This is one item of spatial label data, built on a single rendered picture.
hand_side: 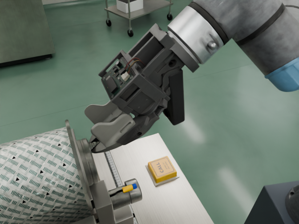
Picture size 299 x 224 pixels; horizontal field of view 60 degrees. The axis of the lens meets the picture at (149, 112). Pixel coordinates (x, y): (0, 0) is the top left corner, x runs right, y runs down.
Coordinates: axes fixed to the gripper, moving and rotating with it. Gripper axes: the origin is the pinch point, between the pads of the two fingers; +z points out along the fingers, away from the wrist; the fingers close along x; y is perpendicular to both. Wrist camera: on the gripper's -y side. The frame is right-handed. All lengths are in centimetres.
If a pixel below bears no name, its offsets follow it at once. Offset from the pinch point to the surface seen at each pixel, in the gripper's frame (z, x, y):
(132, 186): -0.3, 7.8, -3.9
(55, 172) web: 3.1, 5.8, 7.3
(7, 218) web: 10.6, 7.9, 9.2
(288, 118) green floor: -54, -80, -210
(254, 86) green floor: -58, -131, -214
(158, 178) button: 9.3, -10.9, -36.4
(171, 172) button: 5.7, -11.3, -39.3
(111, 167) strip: 19.7, -22.0, -30.7
